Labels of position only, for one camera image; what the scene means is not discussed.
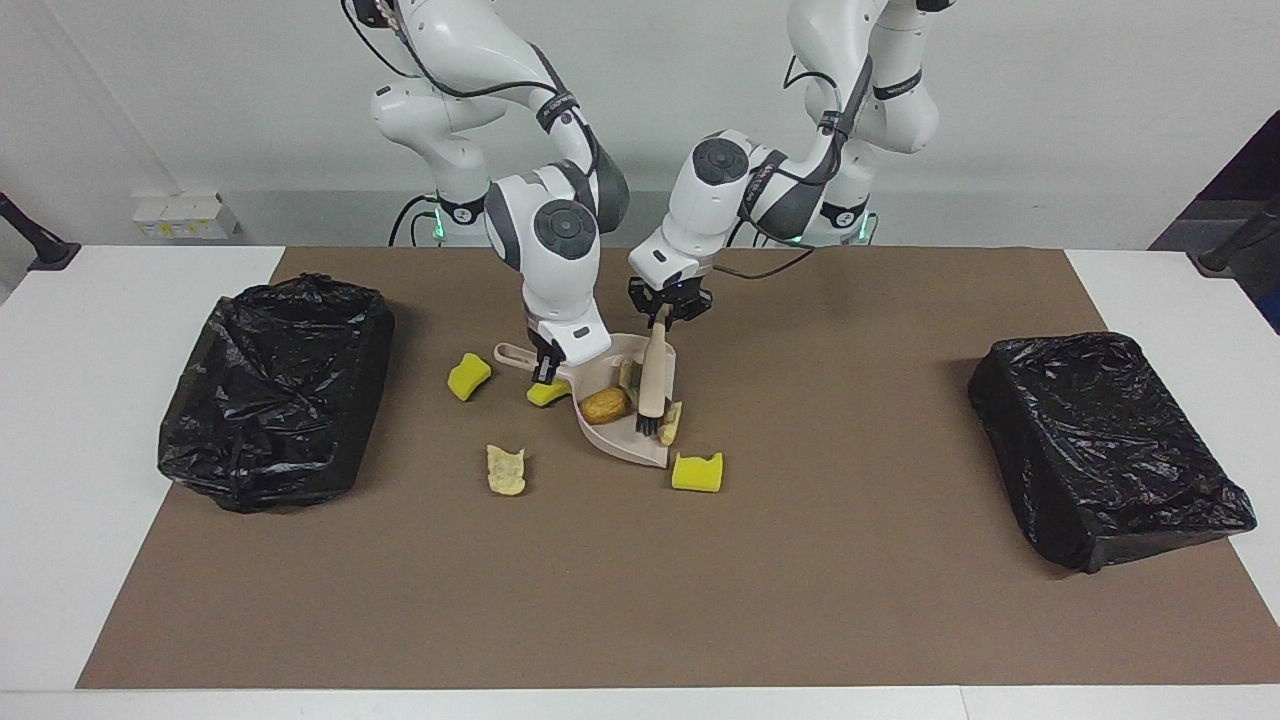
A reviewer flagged brown bread roll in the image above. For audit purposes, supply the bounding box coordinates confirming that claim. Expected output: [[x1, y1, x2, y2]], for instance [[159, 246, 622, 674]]
[[581, 387, 632, 426]]

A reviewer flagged right black trash bag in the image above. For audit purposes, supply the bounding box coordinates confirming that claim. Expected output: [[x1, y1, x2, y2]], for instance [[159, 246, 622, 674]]
[[966, 331, 1259, 575]]

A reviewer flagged black trash bag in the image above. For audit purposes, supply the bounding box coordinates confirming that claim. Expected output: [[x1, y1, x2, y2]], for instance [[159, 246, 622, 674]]
[[966, 331, 1259, 575], [157, 273, 396, 514]]

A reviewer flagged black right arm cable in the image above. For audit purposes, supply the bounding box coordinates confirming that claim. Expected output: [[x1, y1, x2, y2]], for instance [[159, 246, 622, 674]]
[[340, 0, 601, 181]]

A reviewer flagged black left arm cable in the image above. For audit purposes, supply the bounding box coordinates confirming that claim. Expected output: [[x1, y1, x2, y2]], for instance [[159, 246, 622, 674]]
[[715, 55, 871, 282]]

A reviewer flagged beige hand brush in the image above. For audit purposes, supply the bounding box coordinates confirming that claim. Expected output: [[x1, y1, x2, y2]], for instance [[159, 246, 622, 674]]
[[636, 318, 674, 437]]

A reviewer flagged black stand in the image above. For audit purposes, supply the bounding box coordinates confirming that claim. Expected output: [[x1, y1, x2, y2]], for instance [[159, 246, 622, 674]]
[[1188, 195, 1280, 279], [0, 190, 83, 273]]

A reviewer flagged brown table mat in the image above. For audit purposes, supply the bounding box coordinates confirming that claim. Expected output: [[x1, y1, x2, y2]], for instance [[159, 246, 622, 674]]
[[76, 245, 1280, 691]]

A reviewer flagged white wall socket box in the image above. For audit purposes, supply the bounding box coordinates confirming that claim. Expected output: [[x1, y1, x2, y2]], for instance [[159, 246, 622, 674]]
[[132, 192, 241, 241]]

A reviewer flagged yellow sponge with green side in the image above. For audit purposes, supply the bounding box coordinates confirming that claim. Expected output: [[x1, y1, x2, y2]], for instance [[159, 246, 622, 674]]
[[671, 451, 725, 494]]

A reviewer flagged black base power cable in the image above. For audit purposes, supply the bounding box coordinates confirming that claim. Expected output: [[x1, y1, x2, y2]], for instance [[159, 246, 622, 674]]
[[388, 193, 441, 248]]

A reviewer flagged left black trash bag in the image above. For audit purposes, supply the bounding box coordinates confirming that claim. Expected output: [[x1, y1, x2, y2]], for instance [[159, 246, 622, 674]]
[[157, 273, 396, 514]]

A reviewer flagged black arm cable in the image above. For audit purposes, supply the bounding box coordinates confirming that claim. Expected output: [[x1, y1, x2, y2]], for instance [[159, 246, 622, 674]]
[[715, 55, 871, 282], [340, 0, 601, 181]]

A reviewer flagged beige plastic dustpan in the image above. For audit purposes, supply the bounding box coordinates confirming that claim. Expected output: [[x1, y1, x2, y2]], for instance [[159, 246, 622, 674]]
[[494, 333, 683, 470]]

